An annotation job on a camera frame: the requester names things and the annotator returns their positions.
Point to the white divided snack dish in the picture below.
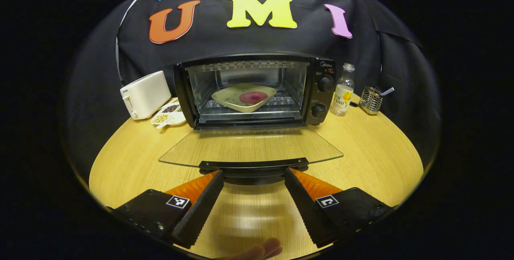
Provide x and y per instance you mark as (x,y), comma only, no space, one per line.
(168,117)

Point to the metal spoon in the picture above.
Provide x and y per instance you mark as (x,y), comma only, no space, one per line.
(387,91)

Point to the cream rectangular food tray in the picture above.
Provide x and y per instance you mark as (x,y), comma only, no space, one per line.
(229,99)

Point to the pink ham slice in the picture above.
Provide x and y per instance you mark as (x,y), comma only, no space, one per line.
(253,97)

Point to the white toaster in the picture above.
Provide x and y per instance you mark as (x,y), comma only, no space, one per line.
(144,95)

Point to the clear glass bottle yellow label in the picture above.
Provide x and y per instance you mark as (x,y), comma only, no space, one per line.
(342,95)

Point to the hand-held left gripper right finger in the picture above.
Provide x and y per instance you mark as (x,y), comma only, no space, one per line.
(309,215)

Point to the black electric oven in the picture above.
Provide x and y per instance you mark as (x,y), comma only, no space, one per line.
(321,91)

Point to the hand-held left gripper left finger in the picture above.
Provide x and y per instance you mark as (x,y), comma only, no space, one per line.
(200,215)

